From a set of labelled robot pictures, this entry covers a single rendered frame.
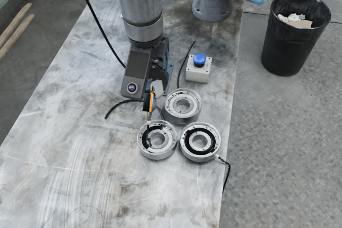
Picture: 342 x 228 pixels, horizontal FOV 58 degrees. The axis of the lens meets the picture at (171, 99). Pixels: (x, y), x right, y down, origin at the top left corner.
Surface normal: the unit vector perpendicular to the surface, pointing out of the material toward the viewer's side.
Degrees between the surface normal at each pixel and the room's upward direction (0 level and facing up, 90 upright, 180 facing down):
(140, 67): 32
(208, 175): 0
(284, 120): 0
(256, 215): 0
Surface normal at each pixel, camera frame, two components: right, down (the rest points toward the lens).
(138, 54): -0.08, -0.10
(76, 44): -0.02, -0.61
